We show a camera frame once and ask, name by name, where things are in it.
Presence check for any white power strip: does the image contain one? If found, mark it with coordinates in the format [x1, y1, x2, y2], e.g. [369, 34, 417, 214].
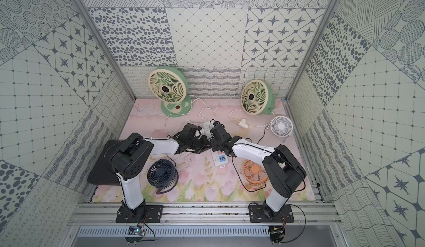
[203, 122, 229, 168]

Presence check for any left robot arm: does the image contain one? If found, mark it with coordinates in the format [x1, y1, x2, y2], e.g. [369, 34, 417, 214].
[104, 123, 211, 210]

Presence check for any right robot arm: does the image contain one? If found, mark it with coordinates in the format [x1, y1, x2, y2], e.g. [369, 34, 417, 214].
[210, 121, 307, 215]

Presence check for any navy blue desk fan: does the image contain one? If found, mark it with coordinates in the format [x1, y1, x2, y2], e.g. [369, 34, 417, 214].
[147, 159, 179, 195]

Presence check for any orange desk fan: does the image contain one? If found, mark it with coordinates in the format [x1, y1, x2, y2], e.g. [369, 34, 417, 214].
[242, 160, 268, 191]

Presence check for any green cream fan right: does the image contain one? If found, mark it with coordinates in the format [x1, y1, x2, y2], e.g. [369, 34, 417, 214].
[241, 80, 276, 115]

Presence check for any green cream fan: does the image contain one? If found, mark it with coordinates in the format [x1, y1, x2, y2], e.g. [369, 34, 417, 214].
[241, 80, 276, 115]
[148, 66, 192, 118]

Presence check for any green cream fan left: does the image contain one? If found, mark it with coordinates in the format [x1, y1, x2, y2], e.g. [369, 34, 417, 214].
[148, 66, 192, 118]

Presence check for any small white desk fan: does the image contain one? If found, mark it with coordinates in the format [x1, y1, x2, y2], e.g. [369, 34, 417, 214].
[269, 115, 294, 143]

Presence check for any black flat box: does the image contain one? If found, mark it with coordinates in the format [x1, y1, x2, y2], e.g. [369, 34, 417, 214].
[87, 140, 120, 186]

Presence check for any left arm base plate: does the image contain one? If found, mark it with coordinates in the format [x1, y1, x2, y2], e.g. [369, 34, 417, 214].
[116, 203, 164, 223]

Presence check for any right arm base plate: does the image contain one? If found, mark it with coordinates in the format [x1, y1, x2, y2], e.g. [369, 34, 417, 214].
[248, 202, 294, 223]

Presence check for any aluminium rail frame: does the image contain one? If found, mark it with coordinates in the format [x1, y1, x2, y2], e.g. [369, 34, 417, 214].
[69, 201, 342, 226]

